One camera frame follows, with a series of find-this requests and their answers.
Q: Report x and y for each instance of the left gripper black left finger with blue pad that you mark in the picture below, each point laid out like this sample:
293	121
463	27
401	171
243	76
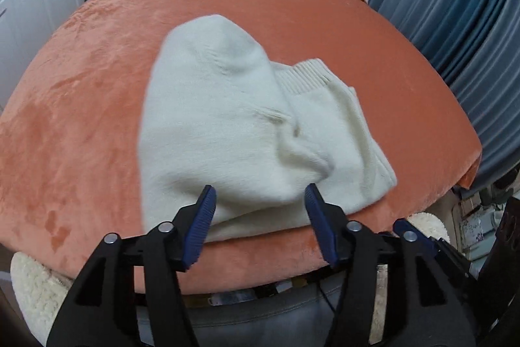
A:
100	307

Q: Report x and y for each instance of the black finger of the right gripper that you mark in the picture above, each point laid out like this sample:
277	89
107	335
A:
430	245

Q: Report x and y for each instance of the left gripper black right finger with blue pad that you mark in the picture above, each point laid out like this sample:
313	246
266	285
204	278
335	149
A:
422	307

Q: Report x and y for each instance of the cream knit cardigan red buttons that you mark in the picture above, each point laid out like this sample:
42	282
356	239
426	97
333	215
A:
219	112

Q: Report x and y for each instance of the orange velvet bed cover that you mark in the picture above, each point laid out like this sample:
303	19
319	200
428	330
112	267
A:
70	132

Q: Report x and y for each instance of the blue grey curtain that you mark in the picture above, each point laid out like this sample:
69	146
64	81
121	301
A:
474	47

